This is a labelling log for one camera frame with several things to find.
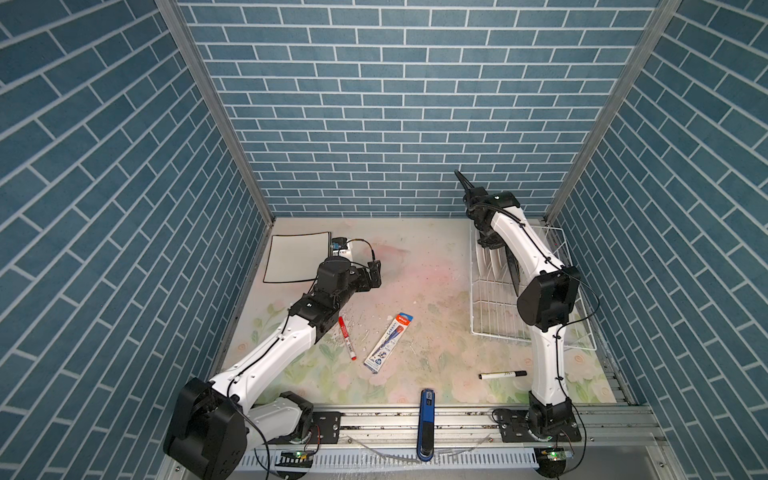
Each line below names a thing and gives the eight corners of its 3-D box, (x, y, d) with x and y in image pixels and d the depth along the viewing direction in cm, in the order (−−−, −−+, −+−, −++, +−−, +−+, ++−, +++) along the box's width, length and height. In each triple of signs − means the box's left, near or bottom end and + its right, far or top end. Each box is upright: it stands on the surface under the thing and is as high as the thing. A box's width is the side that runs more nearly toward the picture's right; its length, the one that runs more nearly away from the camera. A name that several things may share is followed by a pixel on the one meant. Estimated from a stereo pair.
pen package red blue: (363, 366, 86) (362, 364, 84) (400, 312, 97) (400, 309, 95) (376, 375, 84) (376, 373, 83) (412, 319, 95) (413, 316, 94)
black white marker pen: (479, 379, 84) (480, 377, 82) (478, 375, 84) (479, 373, 83) (524, 376, 84) (527, 374, 83) (523, 372, 85) (526, 369, 83)
